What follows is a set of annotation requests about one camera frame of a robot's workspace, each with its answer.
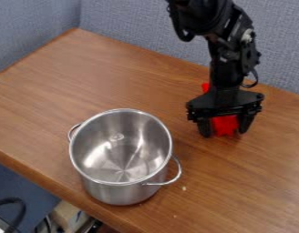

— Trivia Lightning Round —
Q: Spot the red plastic block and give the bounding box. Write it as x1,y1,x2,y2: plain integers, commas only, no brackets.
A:
200,82,241,138

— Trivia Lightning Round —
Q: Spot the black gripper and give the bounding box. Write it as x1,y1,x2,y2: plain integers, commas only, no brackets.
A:
186,88,265,138

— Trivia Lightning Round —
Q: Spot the black cable under table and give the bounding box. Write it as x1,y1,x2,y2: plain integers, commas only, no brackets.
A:
0,197,28,233

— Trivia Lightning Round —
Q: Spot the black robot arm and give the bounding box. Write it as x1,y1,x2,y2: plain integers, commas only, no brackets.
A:
166,0,265,137

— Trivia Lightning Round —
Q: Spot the stainless steel pot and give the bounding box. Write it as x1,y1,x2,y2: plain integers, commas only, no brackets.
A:
67,108,182,206

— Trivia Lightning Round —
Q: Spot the beige box under table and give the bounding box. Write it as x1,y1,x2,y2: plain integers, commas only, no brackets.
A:
49,201,91,233

